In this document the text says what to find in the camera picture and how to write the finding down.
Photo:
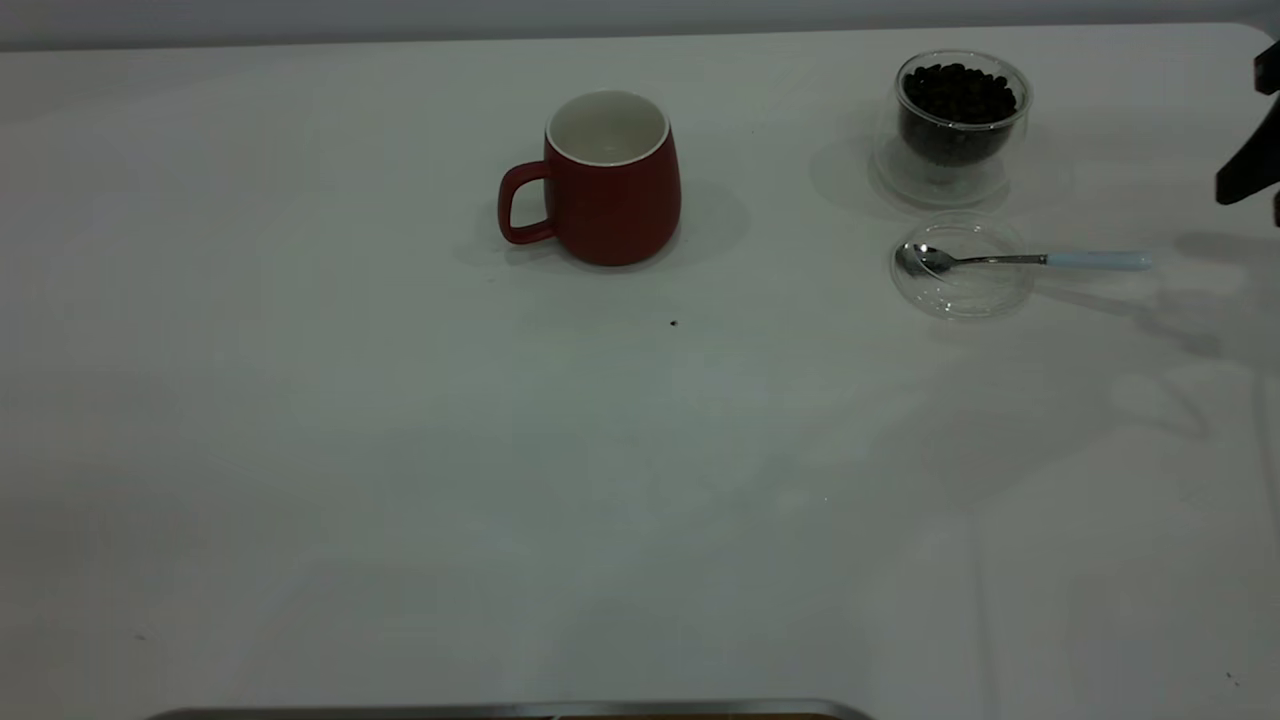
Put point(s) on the clear double-wall glass cup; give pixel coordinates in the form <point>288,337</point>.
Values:
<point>948,180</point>

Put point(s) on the red ceramic mug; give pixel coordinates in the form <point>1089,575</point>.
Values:
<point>615,210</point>

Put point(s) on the dark coffee beans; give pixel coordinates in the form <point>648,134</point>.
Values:
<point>958,100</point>

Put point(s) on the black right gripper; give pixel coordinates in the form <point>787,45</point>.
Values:
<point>1271,70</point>

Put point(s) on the clear round glass lid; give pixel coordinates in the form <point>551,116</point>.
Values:
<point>975,298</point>

